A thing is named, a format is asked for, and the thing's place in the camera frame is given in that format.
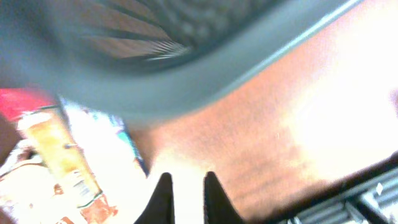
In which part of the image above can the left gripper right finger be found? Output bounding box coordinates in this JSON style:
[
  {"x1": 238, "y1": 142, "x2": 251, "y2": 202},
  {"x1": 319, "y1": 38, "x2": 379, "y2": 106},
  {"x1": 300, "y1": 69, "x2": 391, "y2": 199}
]
[{"x1": 204, "y1": 171, "x2": 244, "y2": 224}]

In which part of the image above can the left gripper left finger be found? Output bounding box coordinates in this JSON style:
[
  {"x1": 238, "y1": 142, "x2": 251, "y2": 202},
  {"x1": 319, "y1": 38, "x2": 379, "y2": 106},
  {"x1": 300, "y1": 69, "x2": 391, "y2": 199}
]
[{"x1": 134, "y1": 172, "x2": 175, "y2": 224}]

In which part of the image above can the tissue multipack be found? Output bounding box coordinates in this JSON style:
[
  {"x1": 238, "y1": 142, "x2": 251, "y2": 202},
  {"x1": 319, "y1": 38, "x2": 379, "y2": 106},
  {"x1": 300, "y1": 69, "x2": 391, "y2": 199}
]
[{"x1": 59, "y1": 97, "x2": 148, "y2": 223}]

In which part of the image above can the grey plastic shopping basket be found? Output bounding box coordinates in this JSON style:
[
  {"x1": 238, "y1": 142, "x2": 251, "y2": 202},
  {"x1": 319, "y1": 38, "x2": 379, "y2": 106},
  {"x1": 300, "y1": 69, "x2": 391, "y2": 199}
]
[{"x1": 1, "y1": 0, "x2": 358, "y2": 123}]

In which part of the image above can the red spaghetti packet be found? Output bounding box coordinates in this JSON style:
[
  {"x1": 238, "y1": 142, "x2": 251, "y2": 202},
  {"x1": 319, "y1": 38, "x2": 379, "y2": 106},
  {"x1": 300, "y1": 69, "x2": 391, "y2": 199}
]
[{"x1": 1, "y1": 88, "x2": 119, "y2": 223}]

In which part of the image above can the brown white snack bag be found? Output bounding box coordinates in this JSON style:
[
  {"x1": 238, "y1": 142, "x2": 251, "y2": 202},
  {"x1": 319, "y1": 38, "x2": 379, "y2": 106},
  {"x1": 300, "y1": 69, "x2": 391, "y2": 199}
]
[{"x1": 0, "y1": 138, "x2": 81, "y2": 224}]

